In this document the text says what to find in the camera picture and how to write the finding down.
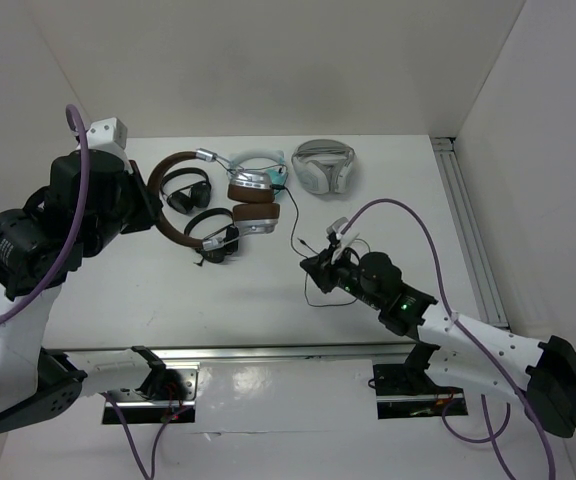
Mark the black headphones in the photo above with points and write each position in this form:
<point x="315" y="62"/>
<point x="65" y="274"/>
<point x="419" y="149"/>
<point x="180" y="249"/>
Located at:
<point x="196" y="195"/>
<point x="225" y="239"/>

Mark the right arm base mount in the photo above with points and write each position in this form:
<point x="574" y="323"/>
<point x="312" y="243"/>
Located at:
<point x="403" y="393"/>

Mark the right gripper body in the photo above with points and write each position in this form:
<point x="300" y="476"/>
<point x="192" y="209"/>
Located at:
<point x="343" y="274"/>

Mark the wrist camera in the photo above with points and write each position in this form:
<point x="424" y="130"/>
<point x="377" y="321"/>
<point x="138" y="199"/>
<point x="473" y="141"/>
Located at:
<point x="109" y="134"/>
<point x="340" y="235"/>

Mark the brown silver headphones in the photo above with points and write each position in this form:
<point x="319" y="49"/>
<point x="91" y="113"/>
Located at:
<point x="256" y="210"/>

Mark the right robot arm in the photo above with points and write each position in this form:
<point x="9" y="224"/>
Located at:
<point x="454" y="350"/>

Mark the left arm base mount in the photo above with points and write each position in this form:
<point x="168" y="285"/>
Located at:
<point x="171" y="399"/>

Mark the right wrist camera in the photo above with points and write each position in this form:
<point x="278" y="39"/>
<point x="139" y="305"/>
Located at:
<point x="340" y="235"/>

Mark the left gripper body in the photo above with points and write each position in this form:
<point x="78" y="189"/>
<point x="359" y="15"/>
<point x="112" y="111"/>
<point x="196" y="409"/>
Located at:
<point x="134" y="211"/>

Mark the black headphones near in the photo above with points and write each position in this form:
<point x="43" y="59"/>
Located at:
<point x="225" y="239"/>

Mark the teal headphones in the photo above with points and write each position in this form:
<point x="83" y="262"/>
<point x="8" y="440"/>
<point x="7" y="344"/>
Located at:
<point x="258" y="162"/>

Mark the white grey gaming headset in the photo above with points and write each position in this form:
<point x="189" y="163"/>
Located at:
<point x="324" y="166"/>

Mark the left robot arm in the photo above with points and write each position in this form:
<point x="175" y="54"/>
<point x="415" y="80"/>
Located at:
<point x="89" y="200"/>

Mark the black headphones far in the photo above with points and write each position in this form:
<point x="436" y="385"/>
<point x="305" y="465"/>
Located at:
<point x="196" y="195"/>

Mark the aluminium rail right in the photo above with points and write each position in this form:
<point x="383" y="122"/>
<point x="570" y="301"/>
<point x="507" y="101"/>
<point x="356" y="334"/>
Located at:
<point x="488" y="299"/>

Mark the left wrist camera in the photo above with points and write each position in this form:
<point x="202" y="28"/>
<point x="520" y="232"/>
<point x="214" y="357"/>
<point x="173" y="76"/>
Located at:
<point x="109" y="134"/>

